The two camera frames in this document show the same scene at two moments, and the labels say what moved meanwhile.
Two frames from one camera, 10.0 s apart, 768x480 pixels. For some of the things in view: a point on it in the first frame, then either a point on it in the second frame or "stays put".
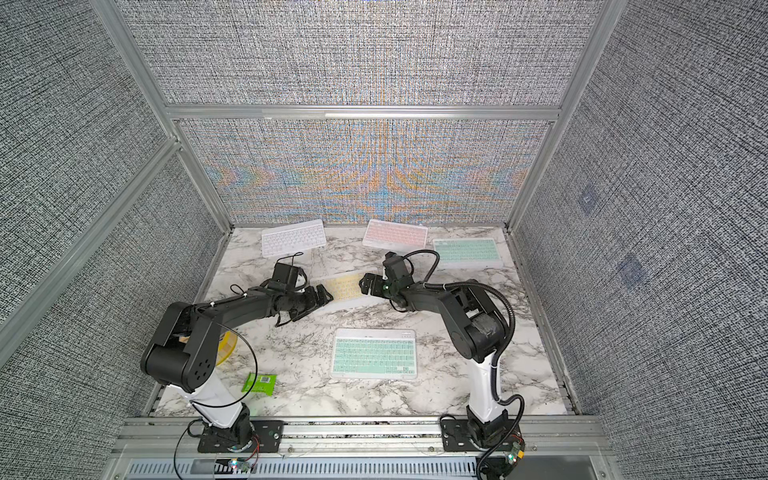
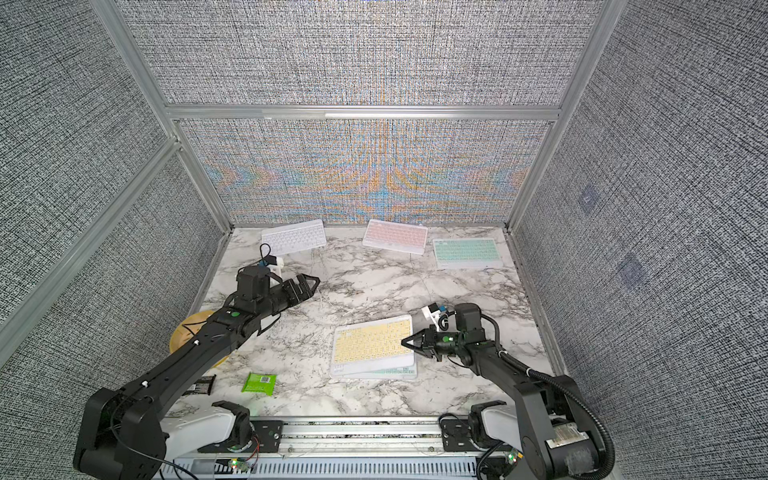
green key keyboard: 467,253 stays put
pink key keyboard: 396,235 stays put
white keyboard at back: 284,240 stays put
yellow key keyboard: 341,286 -> 372,345
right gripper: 376,282 -> 429,342
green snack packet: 265,383 stays put
